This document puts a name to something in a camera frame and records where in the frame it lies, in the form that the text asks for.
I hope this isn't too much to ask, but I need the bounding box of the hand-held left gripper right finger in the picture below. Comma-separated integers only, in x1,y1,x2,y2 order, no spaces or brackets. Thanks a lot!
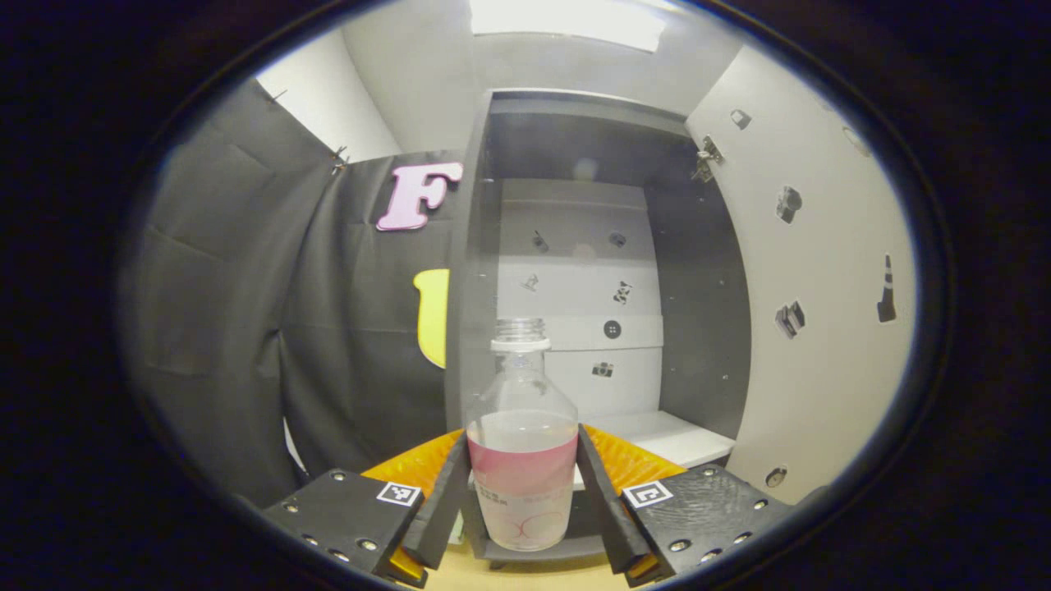
575,423,796,589

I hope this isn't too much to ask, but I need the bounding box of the grey cabinet door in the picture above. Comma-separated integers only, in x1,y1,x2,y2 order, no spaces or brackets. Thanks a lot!
684,45,919,506

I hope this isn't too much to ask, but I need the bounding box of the dark grey cabinet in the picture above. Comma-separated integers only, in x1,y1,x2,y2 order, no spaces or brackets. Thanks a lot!
443,89,752,571

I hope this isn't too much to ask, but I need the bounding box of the metal door hinge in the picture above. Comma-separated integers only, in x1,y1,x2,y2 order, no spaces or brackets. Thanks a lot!
692,135,725,183

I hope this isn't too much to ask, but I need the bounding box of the large ceiling light panel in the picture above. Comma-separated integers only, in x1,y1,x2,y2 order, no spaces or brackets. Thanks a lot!
468,0,668,52

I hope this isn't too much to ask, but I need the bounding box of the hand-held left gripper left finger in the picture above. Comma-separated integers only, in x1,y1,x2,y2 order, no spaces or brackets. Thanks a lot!
261,427,473,589

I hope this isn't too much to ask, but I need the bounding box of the black backdrop cloth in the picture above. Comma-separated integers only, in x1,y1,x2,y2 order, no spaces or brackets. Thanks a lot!
115,78,465,510

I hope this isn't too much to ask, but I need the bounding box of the clear plastic bottle pink label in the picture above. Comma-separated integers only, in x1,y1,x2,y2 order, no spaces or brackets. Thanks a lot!
465,318,580,552

